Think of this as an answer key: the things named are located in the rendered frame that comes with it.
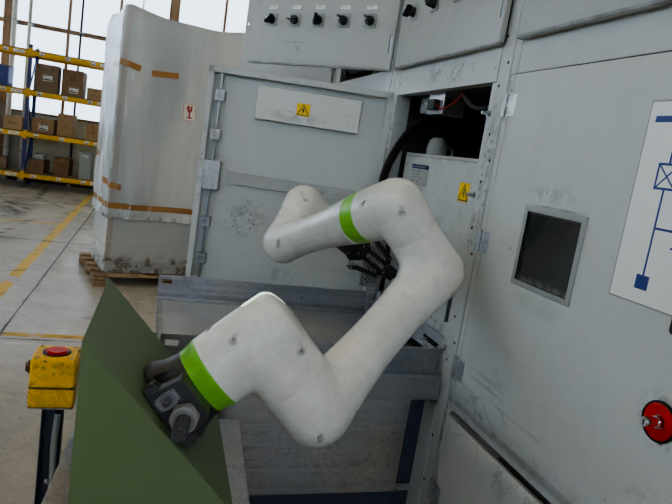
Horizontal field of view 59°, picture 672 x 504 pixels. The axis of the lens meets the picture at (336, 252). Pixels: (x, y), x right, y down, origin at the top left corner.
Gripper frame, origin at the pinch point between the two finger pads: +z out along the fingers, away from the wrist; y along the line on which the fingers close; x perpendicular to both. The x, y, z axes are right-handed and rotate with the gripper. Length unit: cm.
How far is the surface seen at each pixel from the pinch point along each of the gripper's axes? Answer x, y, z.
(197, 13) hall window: -1108, -220, -135
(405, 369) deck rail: 29.8, 17.9, 3.4
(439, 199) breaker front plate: 6.0, -24.6, -5.9
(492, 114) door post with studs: 33, -42, -21
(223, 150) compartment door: -52, 0, -55
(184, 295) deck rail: -26, 44, -40
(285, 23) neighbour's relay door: -71, -52, -63
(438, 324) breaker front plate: 18.7, 3.8, 10.3
